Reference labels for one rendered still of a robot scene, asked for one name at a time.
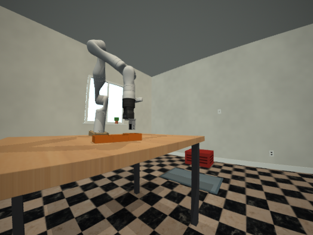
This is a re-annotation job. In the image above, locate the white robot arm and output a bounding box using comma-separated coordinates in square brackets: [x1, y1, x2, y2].
[87, 40, 136, 133]

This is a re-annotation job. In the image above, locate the orange rack of three bins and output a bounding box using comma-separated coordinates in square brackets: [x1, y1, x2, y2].
[92, 133, 142, 144]

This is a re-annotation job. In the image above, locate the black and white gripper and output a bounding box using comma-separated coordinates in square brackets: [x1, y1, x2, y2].
[122, 90, 143, 130]

